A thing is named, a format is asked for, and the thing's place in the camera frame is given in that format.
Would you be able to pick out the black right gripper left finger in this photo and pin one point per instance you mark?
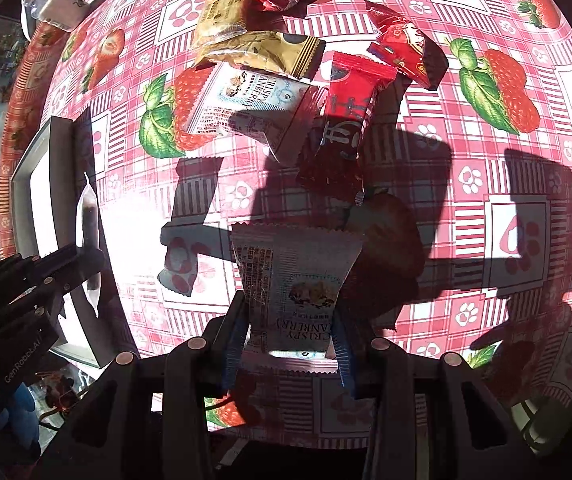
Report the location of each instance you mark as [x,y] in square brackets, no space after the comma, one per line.
[146,418]

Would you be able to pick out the red candy snack packet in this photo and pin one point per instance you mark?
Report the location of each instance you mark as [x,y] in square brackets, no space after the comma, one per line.
[404,46]

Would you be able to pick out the yellow snack packet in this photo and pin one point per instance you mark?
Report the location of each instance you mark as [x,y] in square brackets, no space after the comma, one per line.
[221,20]

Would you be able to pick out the pink strawberry checkered tablecloth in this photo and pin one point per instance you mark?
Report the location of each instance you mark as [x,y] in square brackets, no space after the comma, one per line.
[494,209]

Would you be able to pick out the long red snack packet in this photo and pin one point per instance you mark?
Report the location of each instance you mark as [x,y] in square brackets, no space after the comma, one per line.
[330,162]

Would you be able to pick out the white blue cranberry snack packet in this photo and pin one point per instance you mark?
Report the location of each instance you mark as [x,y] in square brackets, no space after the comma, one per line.
[291,278]

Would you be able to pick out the gold brown snack packet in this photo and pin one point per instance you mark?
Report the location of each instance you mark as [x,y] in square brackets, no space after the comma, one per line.
[294,56]

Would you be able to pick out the white cardboard box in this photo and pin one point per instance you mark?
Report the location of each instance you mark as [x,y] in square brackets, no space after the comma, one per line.
[54,204]

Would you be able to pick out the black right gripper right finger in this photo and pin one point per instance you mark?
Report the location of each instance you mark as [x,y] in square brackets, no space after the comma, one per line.
[432,418]

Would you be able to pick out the white tissue pack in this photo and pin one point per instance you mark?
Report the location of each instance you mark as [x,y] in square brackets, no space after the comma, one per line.
[63,14]

